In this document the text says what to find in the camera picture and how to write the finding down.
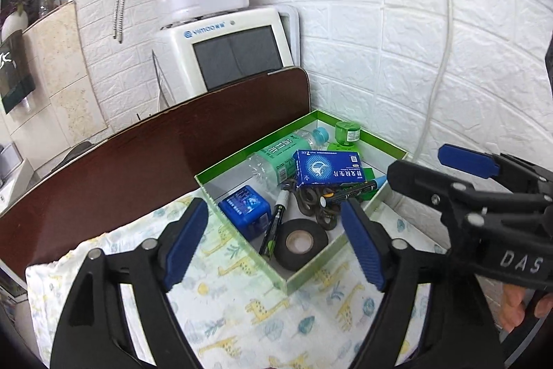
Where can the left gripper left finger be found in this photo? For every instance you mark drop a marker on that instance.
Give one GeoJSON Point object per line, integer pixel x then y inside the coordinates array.
{"type": "Point", "coordinates": [92, 331]}

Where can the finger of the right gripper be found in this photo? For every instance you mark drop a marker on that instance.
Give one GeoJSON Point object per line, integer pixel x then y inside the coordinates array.
{"type": "Point", "coordinates": [488, 165]}
{"type": "Point", "coordinates": [522, 211]}

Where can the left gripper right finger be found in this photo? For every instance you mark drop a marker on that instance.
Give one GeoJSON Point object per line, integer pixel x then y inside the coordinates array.
{"type": "Point", "coordinates": [458, 331]}

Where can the green mosquito repellent bottle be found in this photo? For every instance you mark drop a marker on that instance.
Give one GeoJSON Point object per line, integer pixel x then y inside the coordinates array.
{"type": "Point", "coordinates": [347, 137]}

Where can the blue medicine carton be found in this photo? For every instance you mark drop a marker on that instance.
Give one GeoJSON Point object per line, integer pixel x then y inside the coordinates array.
{"type": "Point", "coordinates": [328, 168]}

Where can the black electrical tape roll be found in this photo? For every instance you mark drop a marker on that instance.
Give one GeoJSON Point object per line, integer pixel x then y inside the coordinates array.
{"type": "Point", "coordinates": [298, 242]}

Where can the green cardboard box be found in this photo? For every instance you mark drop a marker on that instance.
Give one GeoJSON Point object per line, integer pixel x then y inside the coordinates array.
{"type": "Point", "coordinates": [233, 172]}

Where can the plastic bottle green label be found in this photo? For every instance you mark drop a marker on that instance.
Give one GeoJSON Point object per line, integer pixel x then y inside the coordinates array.
{"type": "Point", "coordinates": [274, 164]}

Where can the blue gum container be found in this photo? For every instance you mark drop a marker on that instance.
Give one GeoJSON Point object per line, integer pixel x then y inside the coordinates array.
{"type": "Point", "coordinates": [248, 211]}

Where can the black pen blue cap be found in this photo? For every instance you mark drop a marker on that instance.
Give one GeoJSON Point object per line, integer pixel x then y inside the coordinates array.
{"type": "Point", "coordinates": [355, 191]}

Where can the small green box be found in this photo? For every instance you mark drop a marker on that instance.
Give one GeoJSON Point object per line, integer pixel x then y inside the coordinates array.
{"type": "Point", "coordinates": [370, 175]}

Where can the person's right hand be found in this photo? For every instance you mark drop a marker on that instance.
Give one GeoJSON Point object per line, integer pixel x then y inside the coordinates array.
{"type": "Point", "coordinates": [513, 309]}

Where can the white sink cabinet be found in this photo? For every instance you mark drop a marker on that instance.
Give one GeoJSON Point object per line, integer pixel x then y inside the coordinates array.
{"type": "Point", "coordinates": [16, 175]}

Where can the dark brown wooden board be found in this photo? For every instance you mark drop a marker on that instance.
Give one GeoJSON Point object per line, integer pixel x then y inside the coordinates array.
{"type": "Point", "coordinates": [146, 166]}

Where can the white Vimoo appliance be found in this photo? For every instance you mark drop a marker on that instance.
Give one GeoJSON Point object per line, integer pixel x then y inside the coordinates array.
{"type": "Point", "coordinates": [201, 56]}

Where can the white plant pot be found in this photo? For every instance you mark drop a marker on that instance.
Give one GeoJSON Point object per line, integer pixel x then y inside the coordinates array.
{"type": "Point", "coordinates": [16, 21]}

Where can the wall mounted cup dispenser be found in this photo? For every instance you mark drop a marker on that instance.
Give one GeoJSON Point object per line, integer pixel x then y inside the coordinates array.
{"type": "Point", "coordinates": [16, 80]}

